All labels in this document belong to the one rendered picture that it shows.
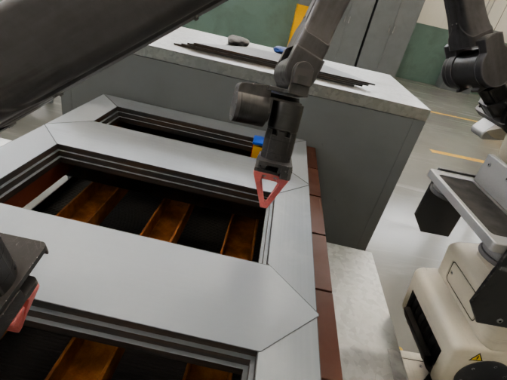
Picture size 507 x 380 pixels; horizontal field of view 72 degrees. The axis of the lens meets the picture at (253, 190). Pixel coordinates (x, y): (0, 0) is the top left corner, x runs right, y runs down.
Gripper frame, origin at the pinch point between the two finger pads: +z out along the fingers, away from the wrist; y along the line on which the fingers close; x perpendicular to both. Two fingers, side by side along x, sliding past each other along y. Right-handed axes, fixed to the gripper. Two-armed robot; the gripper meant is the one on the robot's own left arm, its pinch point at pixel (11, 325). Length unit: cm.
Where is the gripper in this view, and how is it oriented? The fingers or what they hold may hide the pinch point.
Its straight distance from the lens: 47.4
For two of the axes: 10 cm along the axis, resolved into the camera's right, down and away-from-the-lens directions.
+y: -1.4, 6.7, -7.3
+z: -1.6, 7.1, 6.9
